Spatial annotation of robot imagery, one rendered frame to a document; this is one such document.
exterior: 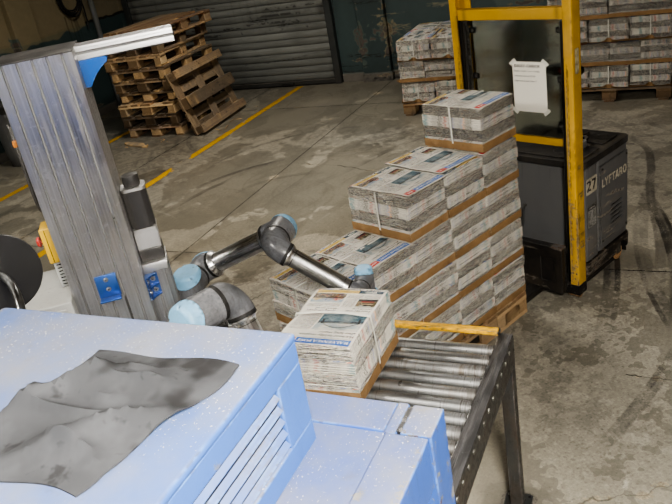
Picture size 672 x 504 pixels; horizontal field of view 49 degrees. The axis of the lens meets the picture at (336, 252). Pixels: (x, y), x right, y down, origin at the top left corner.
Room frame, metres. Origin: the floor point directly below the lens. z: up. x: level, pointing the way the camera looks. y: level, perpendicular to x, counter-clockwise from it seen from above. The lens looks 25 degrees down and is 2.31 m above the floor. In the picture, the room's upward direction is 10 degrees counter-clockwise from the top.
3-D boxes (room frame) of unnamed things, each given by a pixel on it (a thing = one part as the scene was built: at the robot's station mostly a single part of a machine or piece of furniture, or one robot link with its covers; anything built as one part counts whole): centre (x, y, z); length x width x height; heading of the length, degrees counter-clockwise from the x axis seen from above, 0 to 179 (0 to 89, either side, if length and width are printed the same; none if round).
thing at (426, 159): (3.52, -0.55, 1.06); 0.37 x 0.28 x 0.01; 38
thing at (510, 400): (2.24, -0.54, 0.34); 0.06 x 0.06 x 0.68; 62
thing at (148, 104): (9.80, 1.72, 0.65); 1.33 x 0.94 x 1.30; 156
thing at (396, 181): (3.31, -0.35, 1.06); 0.37 x 0.29 x 0.01; 41
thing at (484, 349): (2.30, -0.29, 0.77); 0.47 x 0.05 x 0.05; 62
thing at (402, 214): (3.32, -0.33, 0.95); 0.38 x 0.29 x 0.23; 41
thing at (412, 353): (2.24, -0.26, 0.77); 0.47 x 0.05 x 0.05; 62
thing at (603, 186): (4.21, -1.42, 0.40); 0.69 x 0.55 x 0.80; 40
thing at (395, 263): (3.24, -0.24, 0.42); 1.17 x 0.39 x 0.83; 130
